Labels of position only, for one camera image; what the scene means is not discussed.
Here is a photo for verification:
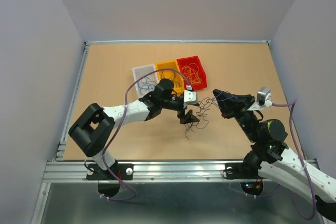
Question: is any yellow wire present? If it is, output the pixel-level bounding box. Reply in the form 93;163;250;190
181;62;204;84

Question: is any aluminium rail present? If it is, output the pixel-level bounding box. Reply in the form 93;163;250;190
53;43;90;161
85;39;271;46
41;158;323;183

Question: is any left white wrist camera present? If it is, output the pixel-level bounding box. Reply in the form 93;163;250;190
183;90;198;109

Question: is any aluminium front rail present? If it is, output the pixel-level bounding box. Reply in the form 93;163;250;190
41;158;323;183

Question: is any yellow plastic bin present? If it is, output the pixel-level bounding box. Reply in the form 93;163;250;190
155;60;184;95

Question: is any blue wire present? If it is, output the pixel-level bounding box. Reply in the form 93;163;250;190
136;76;158;96

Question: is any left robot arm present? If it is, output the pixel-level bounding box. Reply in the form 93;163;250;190
68;79;199;179

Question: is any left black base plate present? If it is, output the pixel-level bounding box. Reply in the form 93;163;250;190
85;163;134;181

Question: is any white plastic bin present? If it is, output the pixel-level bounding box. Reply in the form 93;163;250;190
132;64;159;98

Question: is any aluminium back rail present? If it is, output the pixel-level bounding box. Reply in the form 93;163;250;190
85;39;271;46

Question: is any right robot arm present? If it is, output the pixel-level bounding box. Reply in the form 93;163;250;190
213;87;335;221

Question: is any red plastic bin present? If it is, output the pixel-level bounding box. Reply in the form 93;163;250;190
176;56;207;90

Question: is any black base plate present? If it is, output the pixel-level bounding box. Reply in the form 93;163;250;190
85;163;134;181
223;162;261;180

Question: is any aluminium left side rail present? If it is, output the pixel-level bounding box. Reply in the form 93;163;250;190
53;43;90;161

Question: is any wire bundle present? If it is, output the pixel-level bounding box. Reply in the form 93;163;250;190
183;90;238;141

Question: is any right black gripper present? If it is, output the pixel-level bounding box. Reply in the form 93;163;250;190
211;89;259;142

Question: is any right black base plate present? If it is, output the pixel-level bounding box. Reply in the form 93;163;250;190
223;162;261;180

